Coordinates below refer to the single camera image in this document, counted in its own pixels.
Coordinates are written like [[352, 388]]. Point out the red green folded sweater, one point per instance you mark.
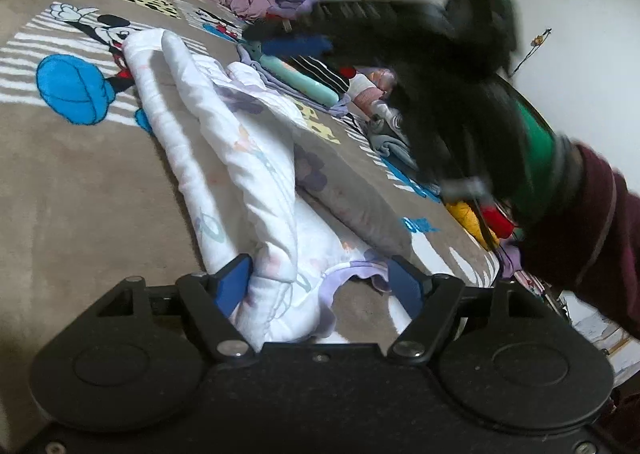
[[347, 73]]

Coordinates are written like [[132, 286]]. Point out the white floral garment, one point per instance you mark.
[[235, 149]]

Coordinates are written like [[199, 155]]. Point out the person's right forearm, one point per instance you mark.
[[600, 224]]

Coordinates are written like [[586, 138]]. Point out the cartoon mouse printed blanket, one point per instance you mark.
[[75, 174]]

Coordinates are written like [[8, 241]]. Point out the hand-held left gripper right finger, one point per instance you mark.
[[404, 284]]

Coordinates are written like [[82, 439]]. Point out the small wall hanging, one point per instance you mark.
[[535, 42]]

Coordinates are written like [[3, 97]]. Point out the grey folded garment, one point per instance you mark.
[[395, 154]]

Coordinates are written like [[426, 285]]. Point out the teal folded garment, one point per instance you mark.
[[300, 79]]

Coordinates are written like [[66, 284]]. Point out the black striped folded garment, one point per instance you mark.
[[320, 74]]

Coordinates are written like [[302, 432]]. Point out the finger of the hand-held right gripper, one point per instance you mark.
[[375, 17], [300, 45]]

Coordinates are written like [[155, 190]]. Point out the yellow cloth item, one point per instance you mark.
[[467, 219]]

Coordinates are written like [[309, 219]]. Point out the red cloth item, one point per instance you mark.
[[500, 221]]

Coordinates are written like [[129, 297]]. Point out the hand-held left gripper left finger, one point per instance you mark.
[[232, 284]]

